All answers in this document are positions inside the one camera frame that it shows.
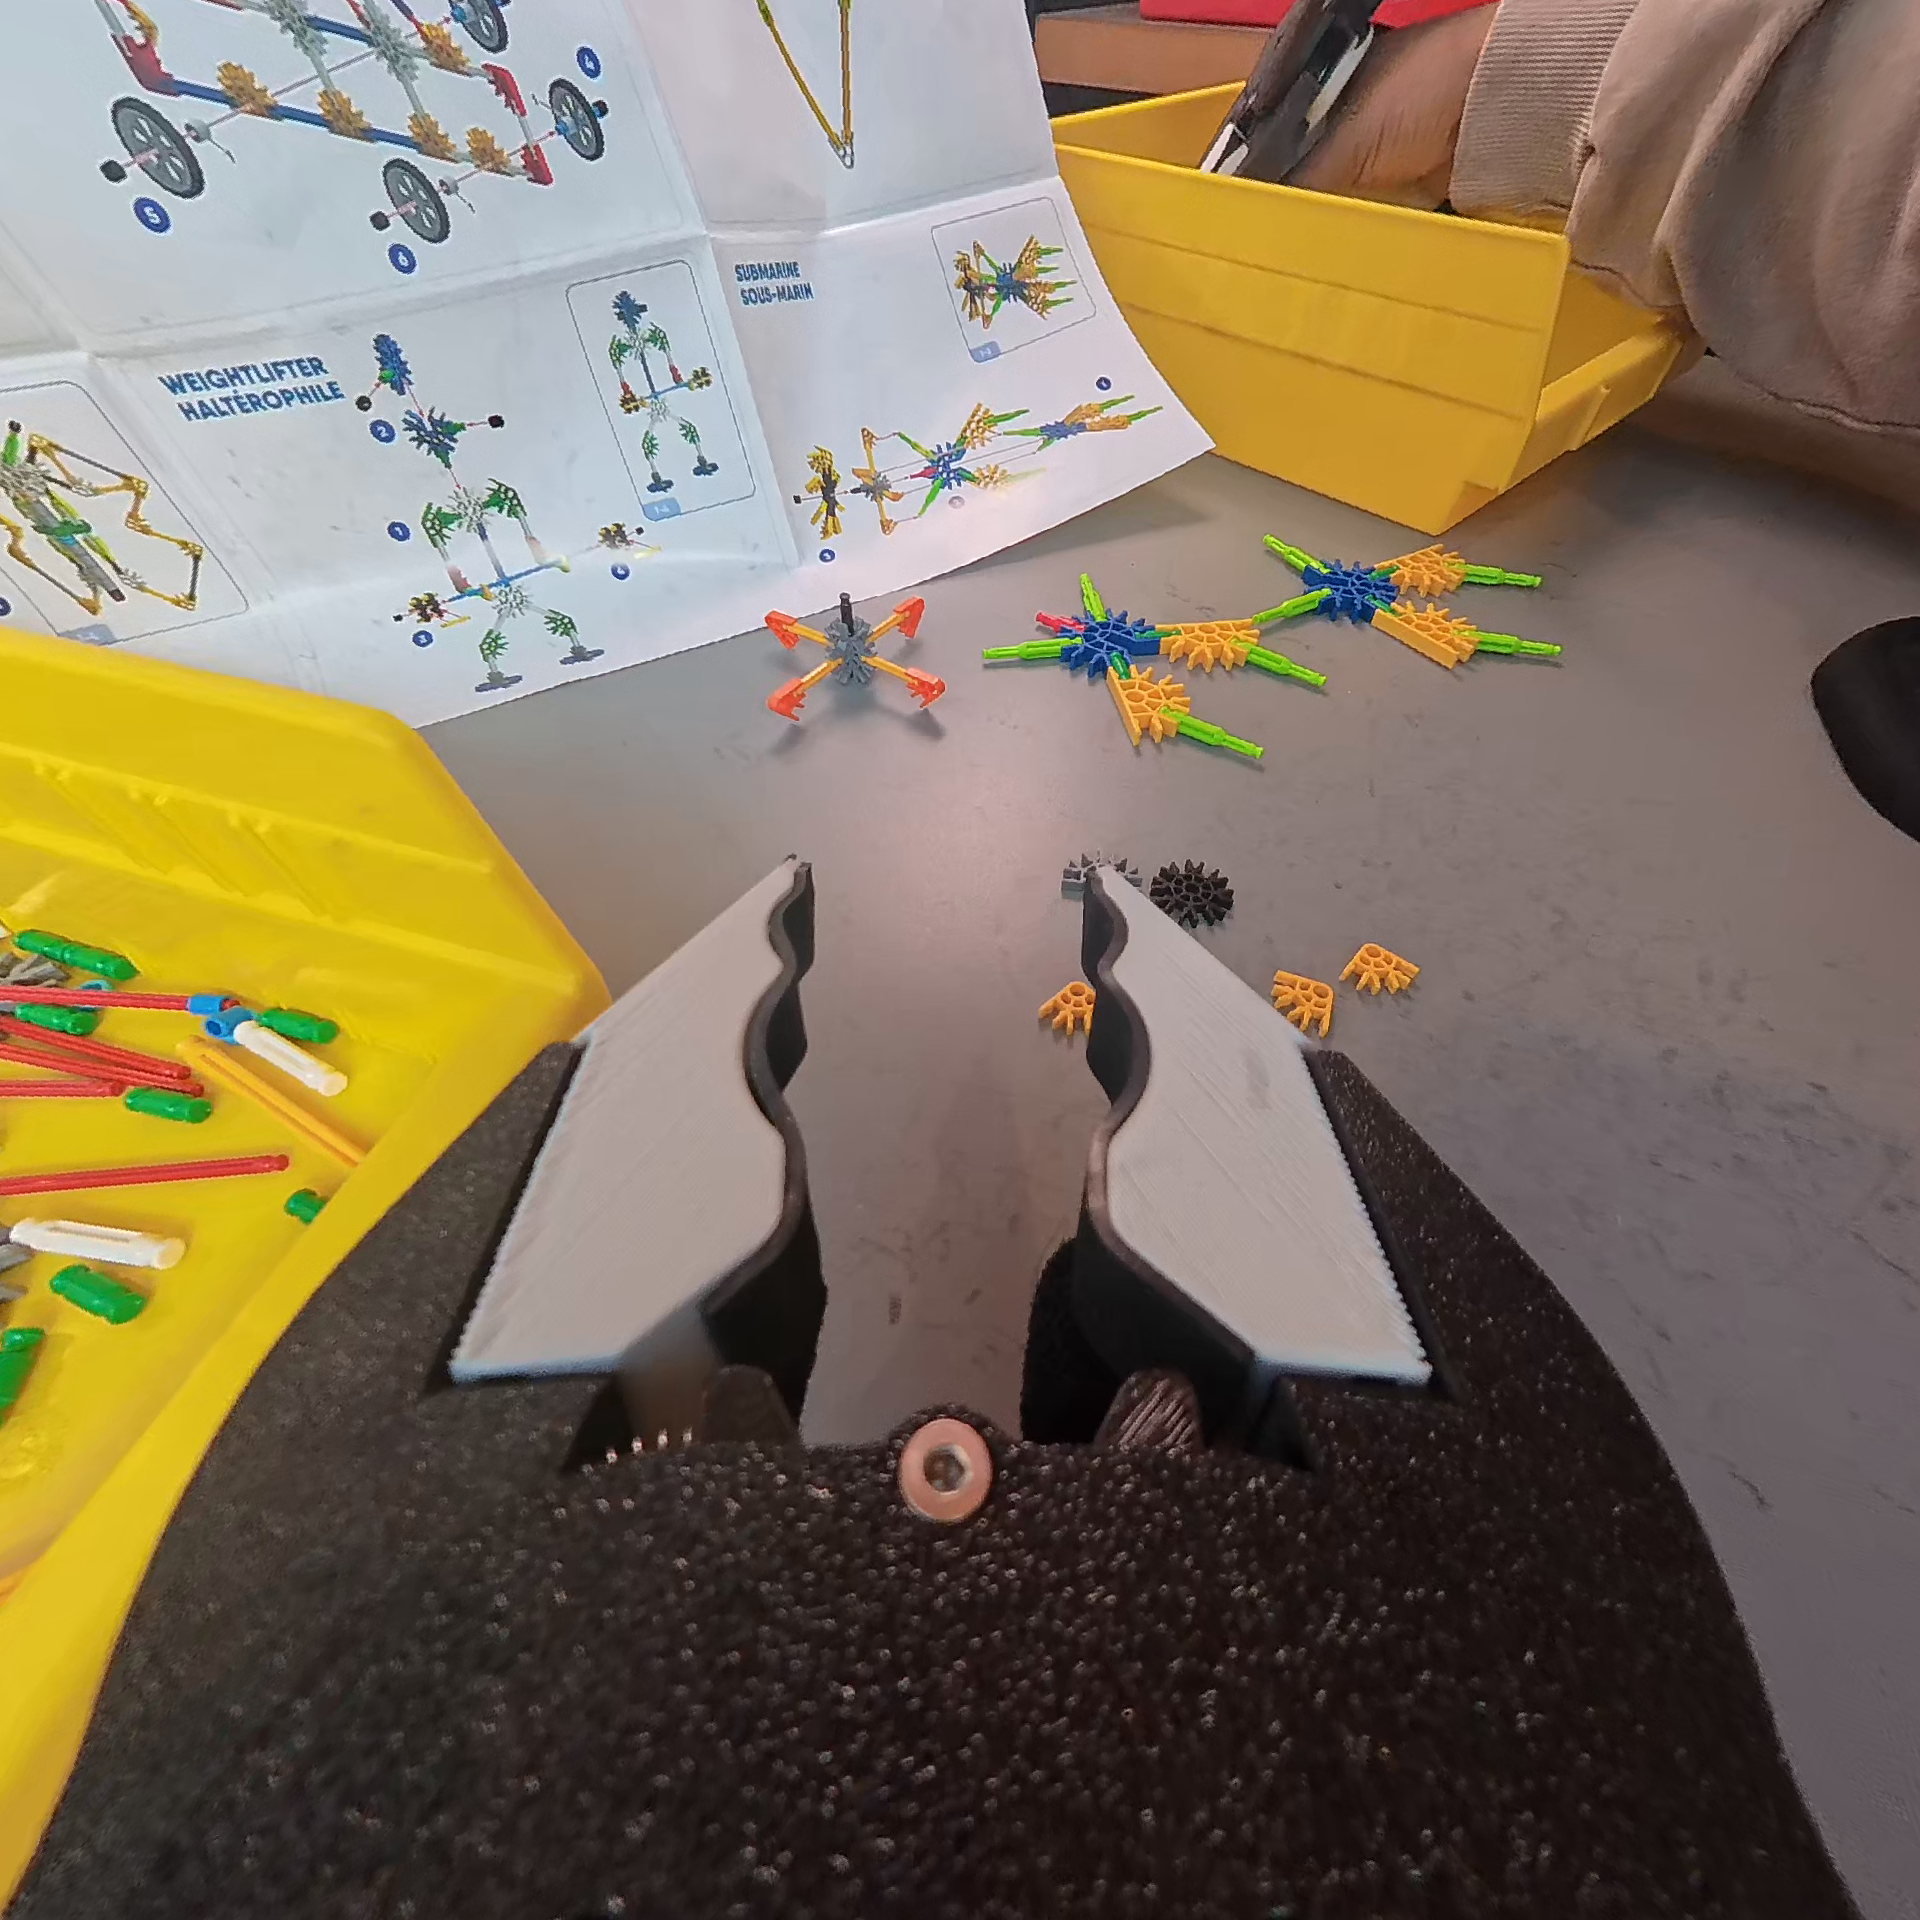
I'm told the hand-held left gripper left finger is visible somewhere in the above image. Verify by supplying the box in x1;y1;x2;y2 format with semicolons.
450;857;828;1448

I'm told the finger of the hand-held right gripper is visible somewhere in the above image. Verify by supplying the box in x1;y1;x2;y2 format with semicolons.
1199;0;1385;182

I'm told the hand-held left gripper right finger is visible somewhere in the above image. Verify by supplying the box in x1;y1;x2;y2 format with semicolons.
1024;867;1439;1445

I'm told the yellow plastic bin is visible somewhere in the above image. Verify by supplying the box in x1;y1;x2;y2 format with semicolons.
0;625;612;1614
1050;81;1683;535

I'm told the wooden shelf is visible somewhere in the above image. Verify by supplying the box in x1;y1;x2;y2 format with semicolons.
1037;19;1284;119

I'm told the blue green yellow assembly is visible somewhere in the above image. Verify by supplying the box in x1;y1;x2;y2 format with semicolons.
1252;535;1567;671

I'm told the pile of green red pieces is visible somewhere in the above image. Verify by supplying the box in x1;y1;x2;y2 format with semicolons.
0;928;368;1443

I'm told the blue green assembly with red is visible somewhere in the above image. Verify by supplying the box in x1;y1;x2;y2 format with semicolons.
984;574;1328;759

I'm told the orange grey cross assembly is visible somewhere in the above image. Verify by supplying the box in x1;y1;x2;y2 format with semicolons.
767;595;946;735

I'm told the white building instruction sheet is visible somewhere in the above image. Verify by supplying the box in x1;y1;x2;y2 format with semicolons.
0;0;1216;732

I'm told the black padded cushion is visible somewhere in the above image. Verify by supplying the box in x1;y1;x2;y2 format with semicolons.
1811;614;1920;840

